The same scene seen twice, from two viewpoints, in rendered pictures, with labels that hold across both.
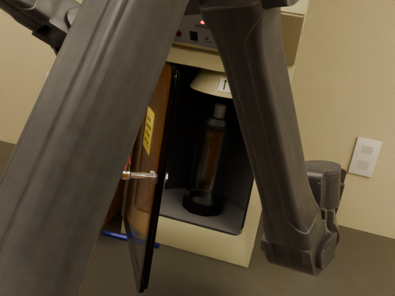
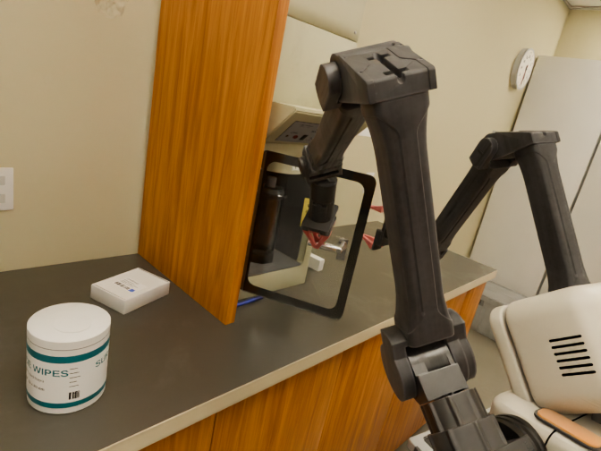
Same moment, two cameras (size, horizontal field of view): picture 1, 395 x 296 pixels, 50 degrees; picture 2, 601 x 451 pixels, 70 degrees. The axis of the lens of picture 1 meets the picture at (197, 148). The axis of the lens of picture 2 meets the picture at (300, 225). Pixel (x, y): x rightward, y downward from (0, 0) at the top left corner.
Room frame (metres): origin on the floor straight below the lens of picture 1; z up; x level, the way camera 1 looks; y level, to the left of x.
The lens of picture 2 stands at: (0.27, 1.03, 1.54)
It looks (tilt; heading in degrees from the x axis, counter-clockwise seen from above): 17 degrees down; 300
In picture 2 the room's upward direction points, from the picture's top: 12 degrees clockwise
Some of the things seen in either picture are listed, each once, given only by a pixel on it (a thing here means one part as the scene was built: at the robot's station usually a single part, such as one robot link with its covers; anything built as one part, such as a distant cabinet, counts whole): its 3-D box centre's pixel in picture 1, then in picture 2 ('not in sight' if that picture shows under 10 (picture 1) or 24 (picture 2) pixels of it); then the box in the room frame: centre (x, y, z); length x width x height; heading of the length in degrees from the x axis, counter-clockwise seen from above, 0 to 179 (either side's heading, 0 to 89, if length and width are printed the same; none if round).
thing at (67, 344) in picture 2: not in sight; (69, 355); (0.90, 0.64, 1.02); 0.13 x 0.13 x 0.15
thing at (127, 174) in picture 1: (133, 168); (326, 244); (0.71, 0.10, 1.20); 0.10 x 0.05 x 0.03; 17
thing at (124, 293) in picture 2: not in sight; (131, 289); (1.13, 0.34, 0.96); 0.16 x 0.12 x 0.04; 97
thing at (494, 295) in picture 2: not in sight; (486, 307); (0.46, -2.68, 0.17); 0.60 x 0.42 x 0.33; 167
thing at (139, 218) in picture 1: (143, 160); (301, 237); (0.78, 0.10, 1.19); 0.30 x 0.01 x 0.40; 17
